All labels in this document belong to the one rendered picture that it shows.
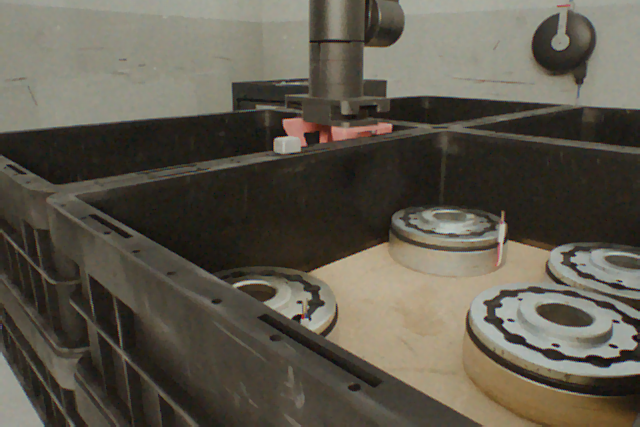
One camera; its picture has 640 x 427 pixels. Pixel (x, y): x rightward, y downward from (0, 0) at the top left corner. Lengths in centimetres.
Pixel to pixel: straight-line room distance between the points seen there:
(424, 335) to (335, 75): 28
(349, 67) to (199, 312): 38
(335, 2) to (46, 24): 327
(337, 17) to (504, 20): 332
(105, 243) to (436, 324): 22
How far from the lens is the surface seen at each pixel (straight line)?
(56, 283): 35
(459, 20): 392
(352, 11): 52
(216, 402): 21
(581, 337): 30
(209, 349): 17
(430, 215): 46
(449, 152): 54
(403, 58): 408
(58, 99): 372
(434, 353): 33
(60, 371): 38
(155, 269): 19
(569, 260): 41
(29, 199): 34
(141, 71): 404
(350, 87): 52
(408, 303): 38
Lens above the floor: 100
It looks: 16 degrees down
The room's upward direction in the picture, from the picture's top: straight up
